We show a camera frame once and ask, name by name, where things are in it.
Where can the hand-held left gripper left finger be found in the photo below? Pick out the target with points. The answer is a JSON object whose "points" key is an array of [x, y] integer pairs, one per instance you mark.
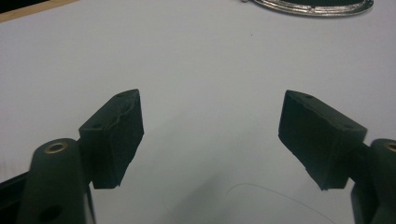
{"points": [[113, 140]]}

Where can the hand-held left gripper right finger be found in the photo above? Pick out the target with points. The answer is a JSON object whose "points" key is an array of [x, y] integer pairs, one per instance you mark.
{"points": [[320, 140]]}

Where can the round silver-rimmed black object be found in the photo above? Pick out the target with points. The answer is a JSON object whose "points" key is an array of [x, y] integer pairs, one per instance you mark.
{"points": [[311, 11]]}

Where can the thin thread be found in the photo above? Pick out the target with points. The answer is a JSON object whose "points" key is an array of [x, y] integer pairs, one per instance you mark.
{"points": [[281, 195]]}

